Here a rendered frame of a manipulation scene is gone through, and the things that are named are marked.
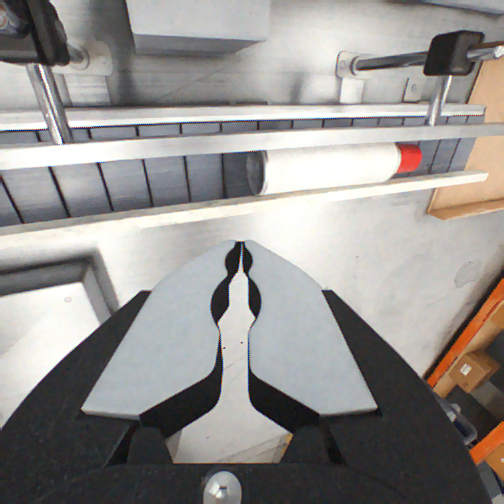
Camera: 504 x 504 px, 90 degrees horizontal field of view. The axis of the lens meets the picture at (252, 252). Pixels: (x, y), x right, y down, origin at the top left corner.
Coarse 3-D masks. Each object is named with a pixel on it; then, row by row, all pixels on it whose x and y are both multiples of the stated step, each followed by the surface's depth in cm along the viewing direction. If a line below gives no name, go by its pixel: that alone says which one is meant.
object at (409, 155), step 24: (360, 144) 27; (384, 144) 27; (408, 144) 30; (264, 168) 23; (288, 168) 24; (312, 168) 25; (336, 168) 26; (360, 168) 27; (384, 168) 28; (408, 168) 30; (264, 192) 25
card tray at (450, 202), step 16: (480, 64) 37; (496, 64) 37; (480, 80) 38; (496, 80) 39; (480, 96) 39; (496, 96) 40; (496, 112) 42; (480, 144) 45; (496, 144) 46; (480, 160) 47; (496, 160) 48; (496, 176) 51; (448, 192) 48; (464, 192) 50; (480, 192) 51; (496, 192) 53; (432, 208) 49; (448, 208) 50; (464, 208) 50; (480, 208) 50; (496, 208) 50
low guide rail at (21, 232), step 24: (288, 192) 29; (312, 192) 29; (336, 192) 29; (360, 192) 30; (384, 192) 32; (96, 216) 23; (120, 216) 23; (144, 216) 23; (168, 216) 24; (192, 216) 25; (216, 216) 26; (0, 240) 20; (24, 240) 21; (48, 240) 22
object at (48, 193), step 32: (96, 128) 22; (128, 128) 23; (160, 128) 23; (192, 128) 24; (224, 128) 25; (256, 128) 26; (288, 128) 27; (128, 160) 24; (160, 160) 25; (192, 160) 26; (224, 160) 27; (448, 160) 38; (0, 192) 22; (32, 192) 22; (64, 192) 23; (96, 192) 24; (128, 192) 25; (160, 192) 26; (192, 192) 27; (224, 192) 29; (0, 224) 23
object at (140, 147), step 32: (320, 128) 21; (352, 128) 21; (384, 128) 22; (416, 128) 23; (448, 128) 24; (480, 128) 25; (0, 160) 14; (32, 160) 15; (64, 160) 15; (96, 160) 16
